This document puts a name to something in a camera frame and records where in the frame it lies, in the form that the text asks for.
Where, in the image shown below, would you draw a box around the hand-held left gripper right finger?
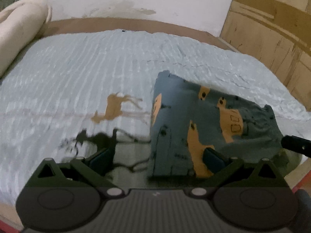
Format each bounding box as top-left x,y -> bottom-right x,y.
190,148 -> 290,196

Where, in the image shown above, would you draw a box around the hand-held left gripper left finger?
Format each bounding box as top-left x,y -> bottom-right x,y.
24,148 -> 122,196

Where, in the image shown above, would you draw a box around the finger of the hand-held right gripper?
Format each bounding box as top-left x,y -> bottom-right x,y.
280,134 -> 311,159

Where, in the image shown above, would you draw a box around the grey-green pants with yellow print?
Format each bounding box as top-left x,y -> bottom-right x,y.
148,70 -> 289,178

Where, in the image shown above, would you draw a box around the light blue deer print blanket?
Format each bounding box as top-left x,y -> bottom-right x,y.
0,29 -> 311,207

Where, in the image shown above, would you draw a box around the plywood panel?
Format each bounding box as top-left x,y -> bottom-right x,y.
220,0 -> 311,105

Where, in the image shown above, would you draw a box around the brown wooden bed board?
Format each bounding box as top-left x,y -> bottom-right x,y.
36,17 -> 241,53

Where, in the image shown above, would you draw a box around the rolled cream blanket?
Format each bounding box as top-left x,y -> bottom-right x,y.
0,0 -> 53,78

